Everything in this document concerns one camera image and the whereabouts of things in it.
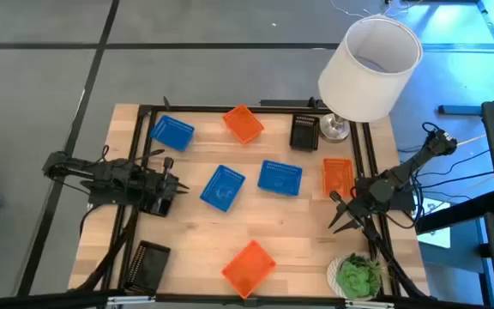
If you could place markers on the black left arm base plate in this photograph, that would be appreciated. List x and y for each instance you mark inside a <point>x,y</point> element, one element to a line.
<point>101,201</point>

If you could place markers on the blue plastic basket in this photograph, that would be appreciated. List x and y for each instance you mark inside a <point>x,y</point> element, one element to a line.
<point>280,178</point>
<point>172,133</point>
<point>222,189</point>

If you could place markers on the green succulent in pot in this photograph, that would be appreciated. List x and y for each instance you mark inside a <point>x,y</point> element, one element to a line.
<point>354,279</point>

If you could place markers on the table lamp white shade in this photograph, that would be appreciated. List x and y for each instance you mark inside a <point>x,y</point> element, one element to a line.
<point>367,73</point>

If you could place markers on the black diagonal beam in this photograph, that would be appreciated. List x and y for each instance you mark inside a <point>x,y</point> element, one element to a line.
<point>457,212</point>

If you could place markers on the orange plastic basket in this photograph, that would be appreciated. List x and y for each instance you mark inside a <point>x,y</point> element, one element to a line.
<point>337,176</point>
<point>249,269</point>
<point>243,124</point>

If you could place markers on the black plastic basket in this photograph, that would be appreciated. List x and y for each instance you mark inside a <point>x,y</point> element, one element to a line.
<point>304,133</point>
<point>147,268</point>

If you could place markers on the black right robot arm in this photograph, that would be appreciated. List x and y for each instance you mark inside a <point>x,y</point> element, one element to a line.
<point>418,159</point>

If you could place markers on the silver aluminium rail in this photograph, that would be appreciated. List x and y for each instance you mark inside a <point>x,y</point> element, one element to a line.
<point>369,304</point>
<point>131,300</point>

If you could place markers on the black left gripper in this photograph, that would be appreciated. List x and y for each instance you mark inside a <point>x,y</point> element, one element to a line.
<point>161,189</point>

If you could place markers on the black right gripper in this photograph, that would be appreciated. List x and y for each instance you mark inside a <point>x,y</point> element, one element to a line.
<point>360,206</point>

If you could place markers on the white floor sheet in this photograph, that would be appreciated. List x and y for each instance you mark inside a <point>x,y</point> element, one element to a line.
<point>440,238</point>

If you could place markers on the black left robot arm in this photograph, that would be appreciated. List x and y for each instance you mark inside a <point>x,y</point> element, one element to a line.
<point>101,171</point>

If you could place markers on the black aluminium table frame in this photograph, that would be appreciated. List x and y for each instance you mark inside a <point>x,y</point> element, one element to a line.
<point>230,109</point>

